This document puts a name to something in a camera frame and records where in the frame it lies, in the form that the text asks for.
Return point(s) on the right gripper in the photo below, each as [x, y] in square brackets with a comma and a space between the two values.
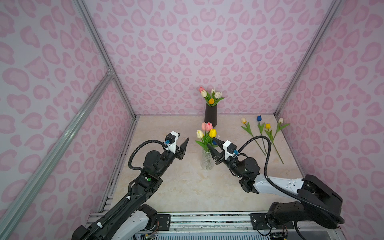
[218, 157]

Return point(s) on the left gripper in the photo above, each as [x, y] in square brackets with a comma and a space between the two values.
[181, 152]

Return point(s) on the clear plastic cup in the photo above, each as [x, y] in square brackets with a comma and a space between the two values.
[207, 162]

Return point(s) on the dark grey vase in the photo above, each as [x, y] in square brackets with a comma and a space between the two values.
[211, 115]

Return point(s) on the blue tulip back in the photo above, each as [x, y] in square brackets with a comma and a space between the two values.
[261, 126]

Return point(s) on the small yellow tulip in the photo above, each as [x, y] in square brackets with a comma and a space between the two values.
[266, 130]

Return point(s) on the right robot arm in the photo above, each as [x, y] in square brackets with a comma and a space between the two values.
[312, 201]

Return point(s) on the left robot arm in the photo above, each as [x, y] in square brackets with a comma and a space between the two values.
[131, 214]

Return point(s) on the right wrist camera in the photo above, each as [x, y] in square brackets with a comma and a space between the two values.
[230, 150]

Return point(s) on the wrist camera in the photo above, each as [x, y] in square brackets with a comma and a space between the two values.
[230, 150]
[171, 141]

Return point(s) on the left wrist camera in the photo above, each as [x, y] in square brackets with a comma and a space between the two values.
[171, 141]

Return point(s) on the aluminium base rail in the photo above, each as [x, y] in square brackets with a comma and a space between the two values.
[220, 226]

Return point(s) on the aluminium corner post right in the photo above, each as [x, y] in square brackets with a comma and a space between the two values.
[331, 14]

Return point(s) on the aluminium frame left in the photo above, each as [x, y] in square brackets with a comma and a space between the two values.
[50, 66]

